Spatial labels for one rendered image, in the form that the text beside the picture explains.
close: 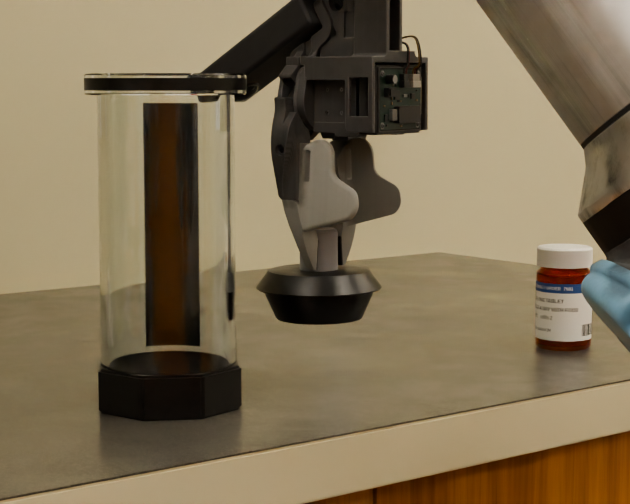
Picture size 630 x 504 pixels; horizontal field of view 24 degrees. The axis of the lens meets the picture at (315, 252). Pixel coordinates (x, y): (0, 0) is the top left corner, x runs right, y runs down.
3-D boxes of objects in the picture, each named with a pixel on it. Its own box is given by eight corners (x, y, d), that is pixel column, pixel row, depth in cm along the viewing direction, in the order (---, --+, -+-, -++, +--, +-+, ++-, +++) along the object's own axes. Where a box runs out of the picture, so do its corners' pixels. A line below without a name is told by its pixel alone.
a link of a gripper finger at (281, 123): (284, 199, 101) (292, 72, 101) (266, 198, 102) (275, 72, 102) (323, 202, 105) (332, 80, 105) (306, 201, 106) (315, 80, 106)
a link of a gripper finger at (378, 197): (391, 269, 105) (383, 142, 103) (325, 263, 108) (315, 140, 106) (415, 260, 107) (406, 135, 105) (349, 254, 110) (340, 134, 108)
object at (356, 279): (306, 304, 113) (305, 220, 113) (405, 315, 108) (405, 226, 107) (230, 320, 106) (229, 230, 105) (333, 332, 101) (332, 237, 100)
